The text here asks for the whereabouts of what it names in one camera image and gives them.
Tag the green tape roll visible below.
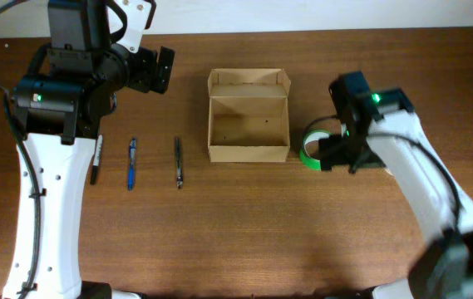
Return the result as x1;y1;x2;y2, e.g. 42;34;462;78
299;130;331;171

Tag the cardboard box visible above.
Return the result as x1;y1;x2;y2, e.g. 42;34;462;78
208;68;291;163

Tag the blue ballpoint pen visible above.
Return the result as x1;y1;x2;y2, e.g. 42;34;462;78
127;138;136;191

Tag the black ballpoint pen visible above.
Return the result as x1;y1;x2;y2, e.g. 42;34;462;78
175;137;184;189

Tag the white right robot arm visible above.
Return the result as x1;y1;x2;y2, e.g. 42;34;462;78
318;71;473;299

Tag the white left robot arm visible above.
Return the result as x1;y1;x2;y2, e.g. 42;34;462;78
2;1;175;298

